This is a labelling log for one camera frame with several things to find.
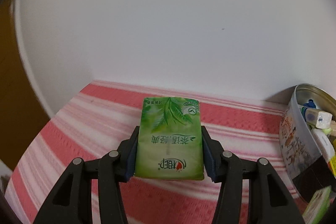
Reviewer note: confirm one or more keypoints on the brown wooden door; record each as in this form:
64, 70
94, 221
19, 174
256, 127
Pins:
15, 82

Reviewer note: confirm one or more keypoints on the white blue tissue pack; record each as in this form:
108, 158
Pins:
315, 117

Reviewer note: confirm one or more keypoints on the cream green tissue pack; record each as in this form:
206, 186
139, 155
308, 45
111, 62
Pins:
319, 203

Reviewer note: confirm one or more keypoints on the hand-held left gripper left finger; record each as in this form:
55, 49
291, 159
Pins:
130, 161

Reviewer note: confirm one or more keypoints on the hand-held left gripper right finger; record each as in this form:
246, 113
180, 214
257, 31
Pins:
210, 161

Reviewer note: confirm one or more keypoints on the round metal tin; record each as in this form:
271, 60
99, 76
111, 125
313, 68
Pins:
296, 150

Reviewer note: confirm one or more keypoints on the red striped cloth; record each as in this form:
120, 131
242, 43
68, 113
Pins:
65, 134

